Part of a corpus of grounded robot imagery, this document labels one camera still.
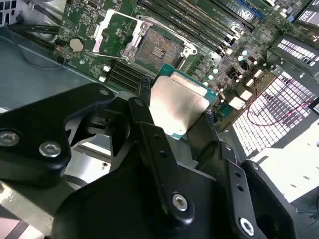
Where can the silver-topped CPU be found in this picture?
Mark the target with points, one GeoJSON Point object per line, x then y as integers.
{"type": "Point", "coordinates": [179, 104]}

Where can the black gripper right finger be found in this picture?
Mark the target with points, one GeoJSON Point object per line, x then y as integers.
{"type": "Point", "coordinates": [241, 204]}

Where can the metal socket cover frame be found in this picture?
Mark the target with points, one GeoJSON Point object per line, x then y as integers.
{"type": "Point", "coordinates": [102, 32]}

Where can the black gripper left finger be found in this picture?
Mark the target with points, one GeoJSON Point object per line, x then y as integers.
{"type": "Point", "coordinates": [37, 119]}

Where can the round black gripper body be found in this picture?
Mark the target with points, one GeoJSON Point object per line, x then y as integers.
{"type": "Point", "coordinates": [112, 211]}

